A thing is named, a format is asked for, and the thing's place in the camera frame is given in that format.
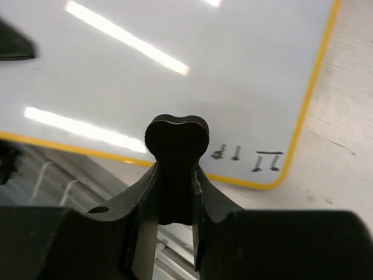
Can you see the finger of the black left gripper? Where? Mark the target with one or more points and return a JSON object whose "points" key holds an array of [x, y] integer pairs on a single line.
{"points": [[14, 44]]}

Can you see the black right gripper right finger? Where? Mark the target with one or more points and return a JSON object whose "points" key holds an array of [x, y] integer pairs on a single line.
{"points": [[231, 242]]}

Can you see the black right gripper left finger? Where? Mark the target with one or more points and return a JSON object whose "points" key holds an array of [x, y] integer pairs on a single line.
{"points": [[116, 240]]}

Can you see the yellow framed whiteboard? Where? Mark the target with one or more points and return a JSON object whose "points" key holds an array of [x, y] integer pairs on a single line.
{"points": [[104, 69]]}

